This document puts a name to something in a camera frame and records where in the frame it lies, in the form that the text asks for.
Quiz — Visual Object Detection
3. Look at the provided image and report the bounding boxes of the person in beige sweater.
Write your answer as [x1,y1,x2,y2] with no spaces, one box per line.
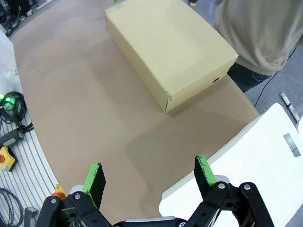
[214,0,303,94]

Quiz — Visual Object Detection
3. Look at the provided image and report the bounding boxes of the grey looped cable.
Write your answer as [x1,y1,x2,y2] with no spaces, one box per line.
[0,187,26,227]

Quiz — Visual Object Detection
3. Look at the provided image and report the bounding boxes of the brown cardboard shoe box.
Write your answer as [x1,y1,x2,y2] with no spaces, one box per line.
[104,0,239,114]

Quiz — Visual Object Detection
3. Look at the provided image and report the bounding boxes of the yellow emergency stop button box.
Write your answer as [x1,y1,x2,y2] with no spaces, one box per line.
[52,183,67,198]
[0,146,18,172]

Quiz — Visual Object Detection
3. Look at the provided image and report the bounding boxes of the thin black floor cable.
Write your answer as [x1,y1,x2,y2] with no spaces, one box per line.
[253,46,298,107]

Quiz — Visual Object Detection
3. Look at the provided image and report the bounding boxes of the grey power supply brick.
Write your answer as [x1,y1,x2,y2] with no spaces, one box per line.
[0,131,25,148]

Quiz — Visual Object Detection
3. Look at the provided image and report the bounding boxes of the small grey metal box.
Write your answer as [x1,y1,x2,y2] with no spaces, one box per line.
[24,207,39,227]

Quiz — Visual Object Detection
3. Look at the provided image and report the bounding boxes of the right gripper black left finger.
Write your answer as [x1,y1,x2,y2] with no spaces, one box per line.
[39,162,112,227]

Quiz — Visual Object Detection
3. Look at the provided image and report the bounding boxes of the white tube leg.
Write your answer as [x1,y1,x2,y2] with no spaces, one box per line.
[279,91,302,122]

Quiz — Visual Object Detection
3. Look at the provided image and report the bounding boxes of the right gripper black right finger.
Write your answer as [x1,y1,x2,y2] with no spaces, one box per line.
[186,155,276,227]

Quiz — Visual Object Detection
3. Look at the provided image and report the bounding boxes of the black cable bundle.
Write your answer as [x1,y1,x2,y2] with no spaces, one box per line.
[0,90,35,133]

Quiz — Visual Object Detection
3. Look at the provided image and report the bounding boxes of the grey slotted aluminium base plate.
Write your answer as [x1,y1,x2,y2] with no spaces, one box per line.
[0,101,70,227]

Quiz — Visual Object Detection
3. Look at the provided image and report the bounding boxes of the white shoe box lid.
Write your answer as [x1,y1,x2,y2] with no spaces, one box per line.
[159,103,303,227]

